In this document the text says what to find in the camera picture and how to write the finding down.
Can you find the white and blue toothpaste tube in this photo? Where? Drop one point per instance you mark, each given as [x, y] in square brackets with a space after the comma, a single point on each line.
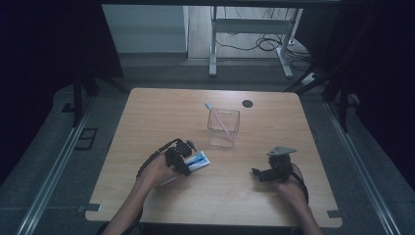
[197, 161]

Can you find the white power strip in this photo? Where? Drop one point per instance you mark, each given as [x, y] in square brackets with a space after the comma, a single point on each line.
[310, 79]

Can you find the person's right hand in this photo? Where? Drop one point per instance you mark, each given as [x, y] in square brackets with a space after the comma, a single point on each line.
[292, 191]

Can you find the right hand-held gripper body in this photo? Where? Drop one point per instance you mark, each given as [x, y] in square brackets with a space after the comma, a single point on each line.
[279, 163]

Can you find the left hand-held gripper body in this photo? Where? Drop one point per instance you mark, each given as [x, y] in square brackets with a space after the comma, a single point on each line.
[177, 153]

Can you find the white metal desk frame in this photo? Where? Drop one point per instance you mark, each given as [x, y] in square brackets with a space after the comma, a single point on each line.
[251, 26]

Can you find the pink toothbrush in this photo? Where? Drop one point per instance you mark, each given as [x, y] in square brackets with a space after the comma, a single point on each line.
[221, 124]

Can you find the clear plastic container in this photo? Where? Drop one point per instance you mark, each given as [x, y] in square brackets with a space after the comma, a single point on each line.
[225, 132]

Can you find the person's left hand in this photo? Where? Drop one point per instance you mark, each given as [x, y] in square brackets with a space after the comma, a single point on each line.
[158, 171]

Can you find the black round table grommet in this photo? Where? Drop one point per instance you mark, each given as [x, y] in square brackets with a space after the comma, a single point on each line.
[247, 103]

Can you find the black metal stand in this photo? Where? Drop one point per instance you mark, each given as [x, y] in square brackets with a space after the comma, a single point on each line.
[339, 94]
[78, 98]

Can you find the aluminium floor rail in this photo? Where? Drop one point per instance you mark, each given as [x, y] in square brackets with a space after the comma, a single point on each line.
[362, 166]
[55, 169]

